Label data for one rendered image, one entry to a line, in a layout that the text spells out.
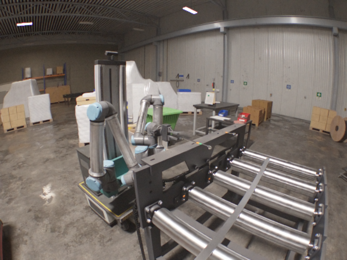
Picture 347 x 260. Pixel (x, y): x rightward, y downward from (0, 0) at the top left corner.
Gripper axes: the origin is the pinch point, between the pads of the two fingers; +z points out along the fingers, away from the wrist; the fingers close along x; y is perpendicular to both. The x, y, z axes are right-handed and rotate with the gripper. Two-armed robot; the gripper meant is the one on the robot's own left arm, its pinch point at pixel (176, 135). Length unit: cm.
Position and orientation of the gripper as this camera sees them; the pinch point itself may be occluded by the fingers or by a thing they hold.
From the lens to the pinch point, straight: 122.6
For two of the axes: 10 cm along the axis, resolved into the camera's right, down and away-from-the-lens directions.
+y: 7.1, -1.9, 6.8
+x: -0.1, 9.6, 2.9
